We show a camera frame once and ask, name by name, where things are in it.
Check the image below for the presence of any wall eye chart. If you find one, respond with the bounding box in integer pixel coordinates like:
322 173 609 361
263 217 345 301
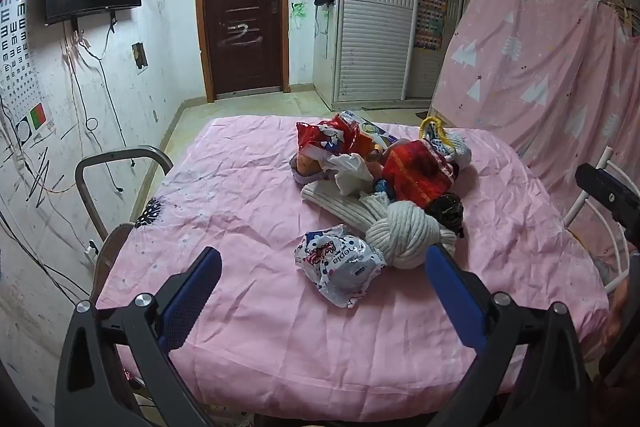
0 0 51 148

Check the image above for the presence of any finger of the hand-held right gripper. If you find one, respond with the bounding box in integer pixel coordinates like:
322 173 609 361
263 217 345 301
575 163 640 240

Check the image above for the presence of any white purple snack packet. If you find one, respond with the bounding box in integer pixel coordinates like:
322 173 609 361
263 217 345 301
350 111 401 152

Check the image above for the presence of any pink bed sheet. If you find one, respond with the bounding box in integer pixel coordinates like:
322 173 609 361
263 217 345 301
95 114 611 395

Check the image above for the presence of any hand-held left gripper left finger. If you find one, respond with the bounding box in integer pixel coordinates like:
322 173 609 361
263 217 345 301
55 247 223 427

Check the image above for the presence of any white louvered wardrobe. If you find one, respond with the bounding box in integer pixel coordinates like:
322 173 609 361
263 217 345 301
312 0 516 110

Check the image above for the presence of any colourful grid poster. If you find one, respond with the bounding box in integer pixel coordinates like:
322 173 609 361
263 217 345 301
414 0 448 52

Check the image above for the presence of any black plastic bag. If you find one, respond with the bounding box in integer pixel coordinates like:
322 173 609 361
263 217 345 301
427 193 466 238

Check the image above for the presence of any pink tree-print curtain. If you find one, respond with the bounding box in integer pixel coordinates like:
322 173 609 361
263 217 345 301
430 0 640 258

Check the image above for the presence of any dark brown door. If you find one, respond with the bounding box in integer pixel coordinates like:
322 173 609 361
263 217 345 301
195 0 292 104

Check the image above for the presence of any grey metal chair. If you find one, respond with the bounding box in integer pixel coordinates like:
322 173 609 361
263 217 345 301
75 146 175 303

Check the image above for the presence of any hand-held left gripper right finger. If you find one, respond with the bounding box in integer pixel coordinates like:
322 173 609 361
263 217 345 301
425 243 593 427

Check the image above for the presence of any white ribbed cloth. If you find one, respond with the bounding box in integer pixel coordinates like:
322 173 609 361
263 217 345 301
301 181 381 225

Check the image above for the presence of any white tissue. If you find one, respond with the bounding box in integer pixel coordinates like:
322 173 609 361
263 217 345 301
325 153 373 198

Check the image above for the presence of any red patterned cloth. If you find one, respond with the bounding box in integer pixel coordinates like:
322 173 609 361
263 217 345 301
382 141 453 210

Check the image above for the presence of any white polka dot packet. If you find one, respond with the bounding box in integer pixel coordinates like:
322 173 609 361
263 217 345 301
294 227 387 309

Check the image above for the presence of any white knotted rope ball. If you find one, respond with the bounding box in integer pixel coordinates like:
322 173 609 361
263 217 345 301
357 194 458 269

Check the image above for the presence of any white knitted sock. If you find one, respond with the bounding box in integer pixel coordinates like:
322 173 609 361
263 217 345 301
440 132 473 168

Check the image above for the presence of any red cartoon snack packet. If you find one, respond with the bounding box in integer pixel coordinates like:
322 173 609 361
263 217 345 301
296 113 361 158

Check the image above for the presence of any yellow rimmed pouch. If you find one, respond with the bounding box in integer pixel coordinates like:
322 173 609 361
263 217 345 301
419 117 447 144

